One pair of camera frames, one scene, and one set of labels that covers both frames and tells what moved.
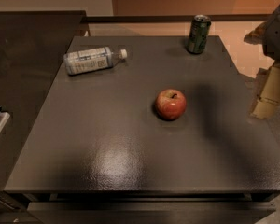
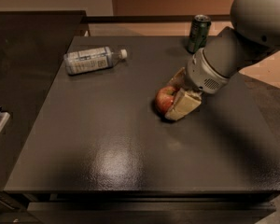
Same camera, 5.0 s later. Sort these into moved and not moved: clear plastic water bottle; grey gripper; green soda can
Moved: grey gripper
Not moved: clear plastic water bottle; green soda can
